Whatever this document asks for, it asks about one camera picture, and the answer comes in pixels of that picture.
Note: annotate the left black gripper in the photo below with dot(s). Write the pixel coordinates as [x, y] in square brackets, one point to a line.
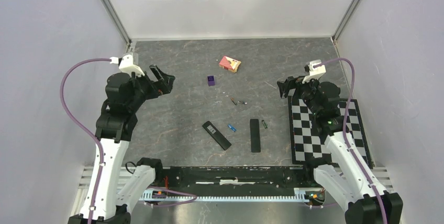
[162, 86]

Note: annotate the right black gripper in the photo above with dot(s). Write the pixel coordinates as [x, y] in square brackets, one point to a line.
[290, 83]

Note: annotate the black remote control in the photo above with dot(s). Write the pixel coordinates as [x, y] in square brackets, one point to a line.
[255, 136]
[216, 135]

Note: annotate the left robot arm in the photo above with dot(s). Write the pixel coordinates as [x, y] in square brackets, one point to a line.
[126, 92]

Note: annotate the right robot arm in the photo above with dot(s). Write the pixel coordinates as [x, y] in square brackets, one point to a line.
[358, 192]

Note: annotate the purple toy block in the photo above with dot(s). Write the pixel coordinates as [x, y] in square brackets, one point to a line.
[211, 80]

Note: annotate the red white small box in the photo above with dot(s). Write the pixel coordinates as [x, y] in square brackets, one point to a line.
[229, 64]

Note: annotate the checkerboard calibration board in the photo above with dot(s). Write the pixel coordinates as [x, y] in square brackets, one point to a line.
[304, 137]

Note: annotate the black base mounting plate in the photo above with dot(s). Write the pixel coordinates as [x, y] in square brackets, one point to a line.
[236, 180]

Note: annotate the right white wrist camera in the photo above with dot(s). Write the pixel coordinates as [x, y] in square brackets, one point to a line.
[314, 69]

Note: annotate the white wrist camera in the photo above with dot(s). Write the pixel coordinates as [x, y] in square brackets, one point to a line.
[128, 64]
[314, 69]

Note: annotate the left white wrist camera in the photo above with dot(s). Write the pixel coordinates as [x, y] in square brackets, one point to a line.
[128, 64]

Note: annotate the white slotted cable duct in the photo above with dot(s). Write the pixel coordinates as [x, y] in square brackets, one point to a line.
[161, 196]

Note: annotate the left aluminium corner post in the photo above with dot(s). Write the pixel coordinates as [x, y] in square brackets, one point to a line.
[116, 20]

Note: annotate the aluminium corner post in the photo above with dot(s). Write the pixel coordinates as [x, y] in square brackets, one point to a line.
[116, 20]
[345, 19]

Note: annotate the right aluminium corner post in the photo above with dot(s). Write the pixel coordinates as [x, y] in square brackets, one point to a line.
[345, 19]

